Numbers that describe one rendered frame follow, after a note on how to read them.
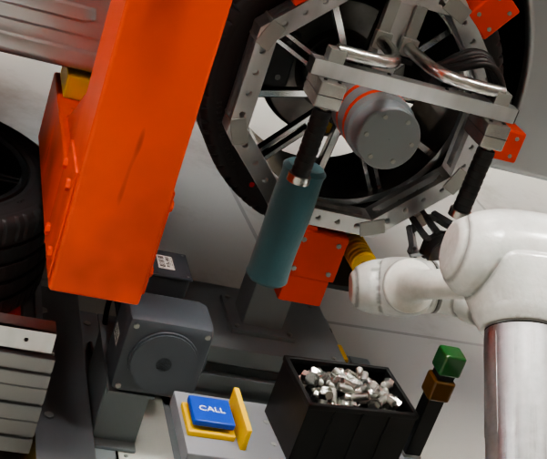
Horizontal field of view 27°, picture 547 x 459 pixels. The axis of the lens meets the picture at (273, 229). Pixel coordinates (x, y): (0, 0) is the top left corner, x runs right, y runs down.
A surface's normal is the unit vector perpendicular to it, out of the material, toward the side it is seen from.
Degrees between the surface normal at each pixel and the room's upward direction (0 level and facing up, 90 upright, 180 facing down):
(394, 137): 90
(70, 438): 0
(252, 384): 90
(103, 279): 90
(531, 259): 50
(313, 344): 0
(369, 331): 0
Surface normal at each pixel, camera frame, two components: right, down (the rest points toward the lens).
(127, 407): 0.21, 0.45
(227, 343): 0.31, -0.87
